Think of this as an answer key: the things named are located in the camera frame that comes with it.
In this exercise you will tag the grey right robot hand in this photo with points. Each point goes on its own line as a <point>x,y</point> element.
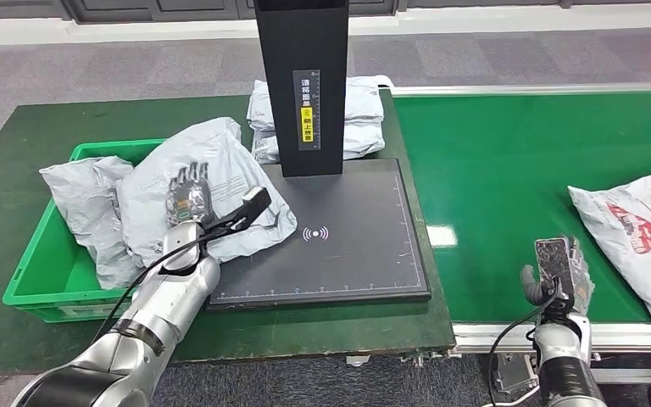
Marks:
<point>532,286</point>

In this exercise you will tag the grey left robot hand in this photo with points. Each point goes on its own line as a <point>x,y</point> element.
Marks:
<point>190,202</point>

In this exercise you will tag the white parcel bag red print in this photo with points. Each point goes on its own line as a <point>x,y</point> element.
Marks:
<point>219,157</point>
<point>629,236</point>

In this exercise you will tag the grey parcel red stain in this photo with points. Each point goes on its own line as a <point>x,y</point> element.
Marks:
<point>89,213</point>

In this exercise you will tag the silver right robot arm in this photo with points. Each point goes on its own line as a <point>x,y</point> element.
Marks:
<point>567,365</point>

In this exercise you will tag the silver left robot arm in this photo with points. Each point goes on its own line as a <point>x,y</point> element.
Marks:
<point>162,303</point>

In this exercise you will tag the green conveyor belt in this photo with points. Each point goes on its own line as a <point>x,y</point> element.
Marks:
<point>499,168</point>

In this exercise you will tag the black inbound scanner machine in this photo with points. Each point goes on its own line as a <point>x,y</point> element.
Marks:
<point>348,253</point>

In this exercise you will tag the white parcel bag QR label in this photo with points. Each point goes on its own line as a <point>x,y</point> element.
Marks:
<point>365,143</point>

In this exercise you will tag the flat white parcel bag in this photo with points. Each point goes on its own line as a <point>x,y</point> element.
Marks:
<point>365,101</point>

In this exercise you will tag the ruler label sticker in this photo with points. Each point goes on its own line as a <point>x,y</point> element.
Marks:
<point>307,112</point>

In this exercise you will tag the green plastic crate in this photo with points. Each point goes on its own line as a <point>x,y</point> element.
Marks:
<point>50,292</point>

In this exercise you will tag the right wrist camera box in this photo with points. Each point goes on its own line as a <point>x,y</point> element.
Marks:
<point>553,269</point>

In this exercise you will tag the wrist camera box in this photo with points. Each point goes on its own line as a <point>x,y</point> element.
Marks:
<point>553,269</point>
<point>252,208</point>

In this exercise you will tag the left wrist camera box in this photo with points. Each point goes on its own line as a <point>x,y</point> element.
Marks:
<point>252,208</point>

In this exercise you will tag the metal conveyor bracket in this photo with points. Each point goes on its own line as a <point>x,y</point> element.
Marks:
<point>513,373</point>

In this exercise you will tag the glass partition grey frame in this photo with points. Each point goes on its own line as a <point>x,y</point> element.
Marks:
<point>134,8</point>

